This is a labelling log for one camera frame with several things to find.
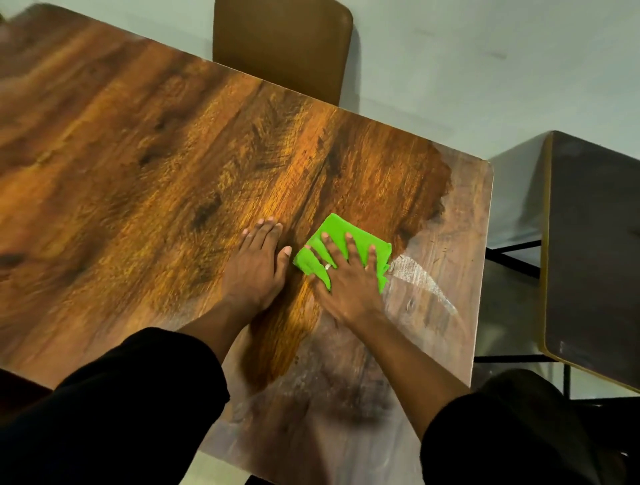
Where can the person's left forearm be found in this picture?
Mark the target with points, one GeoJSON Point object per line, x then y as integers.
{"type": "Point", "coordinates": [222, 327]}

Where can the black metal table frame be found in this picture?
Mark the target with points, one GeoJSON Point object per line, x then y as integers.
{"type": "Point", "coordinates": [515, 262]}

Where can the person's right little finger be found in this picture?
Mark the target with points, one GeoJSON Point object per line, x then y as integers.
{"type": "Point", "coordinates": [373, 257]}

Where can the person's right middle finger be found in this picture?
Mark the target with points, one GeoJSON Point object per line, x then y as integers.
{"type": "Point", "coordinates": [332, 250]}

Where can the person's right forearm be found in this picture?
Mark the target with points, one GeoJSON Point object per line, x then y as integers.
{"type": "Point", "coordinates": [402, 369]}

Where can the person's left thumb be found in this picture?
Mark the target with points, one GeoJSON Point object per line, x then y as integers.
{"type": "Point", "coordinates": [285, 260]}

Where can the black sleeve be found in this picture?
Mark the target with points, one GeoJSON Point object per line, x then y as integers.
{"type": "Point", "coordinates": [125, 414]}
{"type": "Point", "coordinates": [505, 439]}

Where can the dark table with yellow edge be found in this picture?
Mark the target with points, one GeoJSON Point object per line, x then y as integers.
{"type": "Point", "coordinates": [595, 255]}

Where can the brown chair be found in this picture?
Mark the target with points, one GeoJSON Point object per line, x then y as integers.
{"type": "Point", "coordinates": [282, 47]}

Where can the person's left middle finger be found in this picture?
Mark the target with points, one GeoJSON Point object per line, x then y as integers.
{"type": "Point", "coordinates": [267, 232]}

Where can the person's left hand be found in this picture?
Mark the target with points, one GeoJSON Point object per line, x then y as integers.
{"type": "Point", "coordinates": [252, 277]}

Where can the green cleaning cloth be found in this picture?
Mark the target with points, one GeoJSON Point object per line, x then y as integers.
{"type": "Point", "coordinates": [345, 234]}

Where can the person's right hand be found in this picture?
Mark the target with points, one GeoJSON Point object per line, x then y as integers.
{"type": "Point", "coordinates": [352, 292]}

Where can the person's left little finger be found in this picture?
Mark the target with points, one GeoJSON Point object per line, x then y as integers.
{"type": "Point", "coordinates": [246, 240]}

